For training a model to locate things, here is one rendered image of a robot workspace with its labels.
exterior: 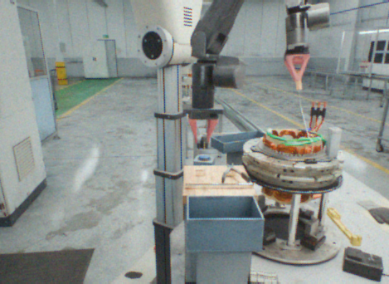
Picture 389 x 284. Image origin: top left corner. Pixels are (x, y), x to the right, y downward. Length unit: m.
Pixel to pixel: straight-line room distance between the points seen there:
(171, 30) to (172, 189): 0.63
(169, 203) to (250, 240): 0.66
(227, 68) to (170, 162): 0.63
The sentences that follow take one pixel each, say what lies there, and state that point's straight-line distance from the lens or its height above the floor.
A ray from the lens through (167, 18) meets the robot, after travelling 1.06.
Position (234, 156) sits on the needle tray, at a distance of 1.22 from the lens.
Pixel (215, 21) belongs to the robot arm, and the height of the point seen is 1.47.
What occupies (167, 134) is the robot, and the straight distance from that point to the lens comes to 1.17.
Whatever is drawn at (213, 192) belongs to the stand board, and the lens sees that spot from 0.75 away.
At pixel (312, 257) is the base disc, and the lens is 1.02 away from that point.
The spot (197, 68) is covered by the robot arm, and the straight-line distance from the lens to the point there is 0.70.
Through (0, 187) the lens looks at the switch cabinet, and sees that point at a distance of 2.80.
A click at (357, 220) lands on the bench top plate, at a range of 1.33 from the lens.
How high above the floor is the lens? 1.41
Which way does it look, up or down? 18 degrees down
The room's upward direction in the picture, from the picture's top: straight up
